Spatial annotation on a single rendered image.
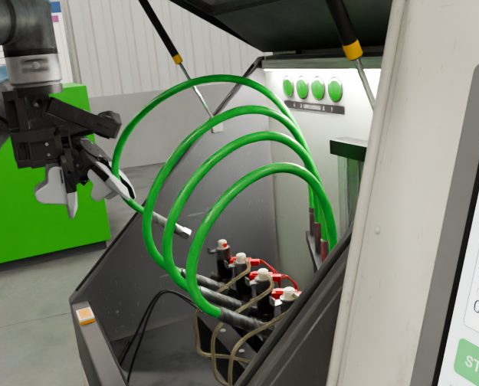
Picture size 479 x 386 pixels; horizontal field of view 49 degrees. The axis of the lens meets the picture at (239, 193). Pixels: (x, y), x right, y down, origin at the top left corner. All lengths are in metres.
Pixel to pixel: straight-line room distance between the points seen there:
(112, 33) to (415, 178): 6.87
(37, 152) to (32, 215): 3.38
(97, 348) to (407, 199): 0.69
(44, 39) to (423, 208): 0.56
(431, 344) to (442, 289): 0.06
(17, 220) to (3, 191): 0.24
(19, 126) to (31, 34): 0.14
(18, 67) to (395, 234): 0.56
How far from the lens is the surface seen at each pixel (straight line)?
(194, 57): 7.42
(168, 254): 0.75
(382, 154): 0.62
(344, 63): 0.98
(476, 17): 0.55
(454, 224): 0.53
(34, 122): 0.84
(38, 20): 0.82
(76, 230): 4.26
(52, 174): 0.84
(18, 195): 4.16
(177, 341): 1.27
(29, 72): 0.82
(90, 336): 1.11
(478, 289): 0.51
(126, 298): 1.29
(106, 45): 7.29
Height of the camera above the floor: 1.48
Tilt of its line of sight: 16 degrees down
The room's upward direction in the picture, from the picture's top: 5 degrees counter-clockwise
